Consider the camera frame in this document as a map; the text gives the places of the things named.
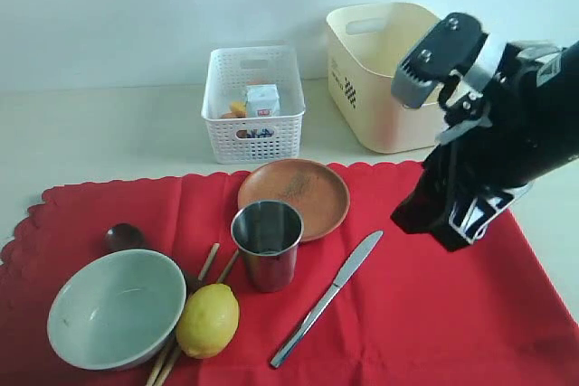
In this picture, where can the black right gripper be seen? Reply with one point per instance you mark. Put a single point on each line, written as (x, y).
(454, 210)

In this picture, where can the blue white milk carton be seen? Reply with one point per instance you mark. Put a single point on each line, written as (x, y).
(262, 100)

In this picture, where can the orange fried chicken piece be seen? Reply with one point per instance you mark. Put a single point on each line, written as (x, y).
(229, 115)

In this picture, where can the yellow cheese wedge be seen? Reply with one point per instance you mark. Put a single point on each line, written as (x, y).
(238, 108)

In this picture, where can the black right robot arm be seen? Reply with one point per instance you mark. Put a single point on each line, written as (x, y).
(524, 125)

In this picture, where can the steel table knife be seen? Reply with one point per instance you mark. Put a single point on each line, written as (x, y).
(347, 270)

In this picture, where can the brown clay plate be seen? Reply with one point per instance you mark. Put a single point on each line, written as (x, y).
(316, 191)

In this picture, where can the cream plastic bin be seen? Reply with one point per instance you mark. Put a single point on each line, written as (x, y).
(364, 45)

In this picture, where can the stainless steel cup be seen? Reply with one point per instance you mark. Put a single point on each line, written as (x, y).
(267, 233)

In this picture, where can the white perforated plastic basket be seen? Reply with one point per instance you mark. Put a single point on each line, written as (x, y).
(249, 139)

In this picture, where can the wooden chopstick right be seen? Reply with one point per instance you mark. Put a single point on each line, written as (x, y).
(224, 274)

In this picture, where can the wooden chopstick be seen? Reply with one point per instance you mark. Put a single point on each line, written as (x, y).
(169, 354)
(224, 274)

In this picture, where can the yellow lemon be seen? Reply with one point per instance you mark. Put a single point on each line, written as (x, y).
(208, 322)

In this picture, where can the red scalloped cloth mat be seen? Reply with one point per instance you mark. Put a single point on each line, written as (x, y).
(412, 314)

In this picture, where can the dark wooden spoon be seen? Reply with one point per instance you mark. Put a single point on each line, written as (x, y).
(123, 236)

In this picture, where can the wooden chopstick left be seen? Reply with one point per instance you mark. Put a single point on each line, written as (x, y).
(169, 354)

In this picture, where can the pale green ceramic bowl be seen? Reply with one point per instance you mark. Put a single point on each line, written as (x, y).
(117, 311)

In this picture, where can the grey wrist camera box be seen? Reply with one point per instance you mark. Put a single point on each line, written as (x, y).
(453, 44)

